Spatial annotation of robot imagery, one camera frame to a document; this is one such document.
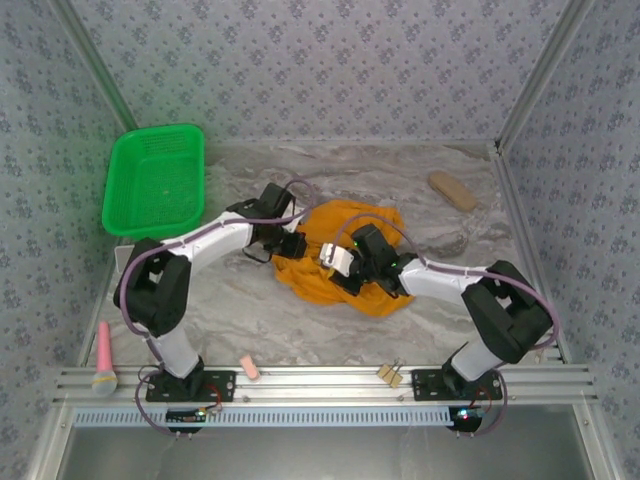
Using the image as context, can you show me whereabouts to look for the orange t-shirt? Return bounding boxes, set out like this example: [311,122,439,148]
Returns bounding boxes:
[269,198,416,320]

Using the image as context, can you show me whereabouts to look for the tan burlap glasses case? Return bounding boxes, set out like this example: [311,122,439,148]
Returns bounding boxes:
[427,170,479,213]

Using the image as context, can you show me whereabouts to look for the green plastic basket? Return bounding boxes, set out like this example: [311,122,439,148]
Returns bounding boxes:
[101,123,206,240]

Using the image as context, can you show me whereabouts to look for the gold binder clip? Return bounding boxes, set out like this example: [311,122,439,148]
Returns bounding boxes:
[377,360,405,390]

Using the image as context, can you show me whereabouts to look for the small white rectangular card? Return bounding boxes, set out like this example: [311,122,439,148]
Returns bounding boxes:
[113,244,134,274]

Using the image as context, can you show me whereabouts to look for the pink toy microphone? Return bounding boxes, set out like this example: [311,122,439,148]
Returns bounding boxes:
[91,321,120,396]

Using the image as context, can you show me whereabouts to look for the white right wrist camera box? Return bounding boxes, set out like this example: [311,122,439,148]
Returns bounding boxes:
[318,241,357,277]

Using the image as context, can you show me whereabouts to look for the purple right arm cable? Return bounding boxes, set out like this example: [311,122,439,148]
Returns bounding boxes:
[333,213,560,439]

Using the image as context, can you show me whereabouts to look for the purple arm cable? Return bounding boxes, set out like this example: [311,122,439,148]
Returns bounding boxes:
[333,213,560,439]
[113,178,319,440]

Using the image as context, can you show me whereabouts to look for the aluminium mounting rail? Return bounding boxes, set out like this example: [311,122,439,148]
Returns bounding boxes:
[52,364,599,405]

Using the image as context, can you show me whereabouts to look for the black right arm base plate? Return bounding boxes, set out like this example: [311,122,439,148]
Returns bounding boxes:
[410,368,504,401]

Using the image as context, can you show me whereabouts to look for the aluminium table edge rail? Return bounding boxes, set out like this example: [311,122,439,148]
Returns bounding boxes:
[77,279,119,366]
[488,142,571,365]

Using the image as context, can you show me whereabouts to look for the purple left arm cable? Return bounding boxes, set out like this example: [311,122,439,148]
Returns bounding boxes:
[113,178,319,440]

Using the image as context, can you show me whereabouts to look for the grey slotted cable duct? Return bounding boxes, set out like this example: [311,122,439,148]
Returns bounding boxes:
[73,405,457,427]

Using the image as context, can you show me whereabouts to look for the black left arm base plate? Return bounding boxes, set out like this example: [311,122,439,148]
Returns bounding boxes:
[145,369,237,403]

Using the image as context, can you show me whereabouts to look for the aluminium frame post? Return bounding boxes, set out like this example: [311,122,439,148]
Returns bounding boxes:
[48,0,139,132]
[496,0,600,147]

